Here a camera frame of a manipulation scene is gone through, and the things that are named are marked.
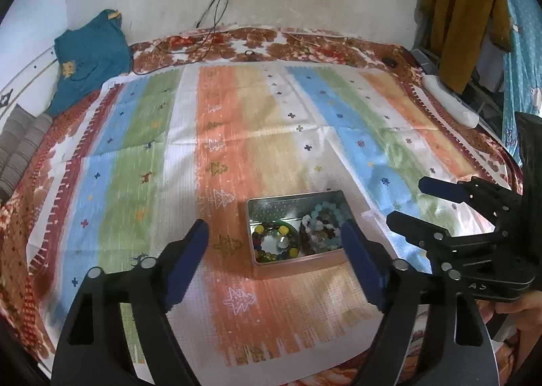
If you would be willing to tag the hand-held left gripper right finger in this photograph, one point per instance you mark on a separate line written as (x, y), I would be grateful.
(364, 267)

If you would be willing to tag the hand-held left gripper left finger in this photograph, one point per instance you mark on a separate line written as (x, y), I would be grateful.
(188, 261)

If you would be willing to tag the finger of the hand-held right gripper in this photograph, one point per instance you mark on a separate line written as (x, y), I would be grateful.
(442, 189)
(410, 227)

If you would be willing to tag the rectangular metal tin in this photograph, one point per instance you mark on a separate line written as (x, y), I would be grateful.
(271, 208)

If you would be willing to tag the person's right hand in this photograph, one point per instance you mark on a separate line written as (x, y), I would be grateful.
(525, 305)

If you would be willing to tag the green jade bangle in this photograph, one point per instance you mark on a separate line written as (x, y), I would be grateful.
(292, 230)

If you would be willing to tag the white oblong object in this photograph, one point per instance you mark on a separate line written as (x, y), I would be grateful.
(451, 100)

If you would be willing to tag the striped colourful mat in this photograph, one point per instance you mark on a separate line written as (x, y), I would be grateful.
(139, 165)

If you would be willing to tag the small black object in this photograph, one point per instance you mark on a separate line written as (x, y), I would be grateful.
(390, 61)

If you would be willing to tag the teal dotted curtain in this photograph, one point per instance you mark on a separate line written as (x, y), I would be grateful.
(523, 30)

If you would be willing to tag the mustard yellow garment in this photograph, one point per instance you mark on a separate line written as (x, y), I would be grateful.
(461, 9)

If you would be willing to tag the grey striped pillow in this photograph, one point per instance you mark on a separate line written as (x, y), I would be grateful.
(19, 144)

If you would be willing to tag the teal cloth garment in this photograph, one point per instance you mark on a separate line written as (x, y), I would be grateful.
(91, 51)

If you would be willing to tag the grey metal frame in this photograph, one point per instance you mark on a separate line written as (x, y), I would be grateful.
(423, 60)

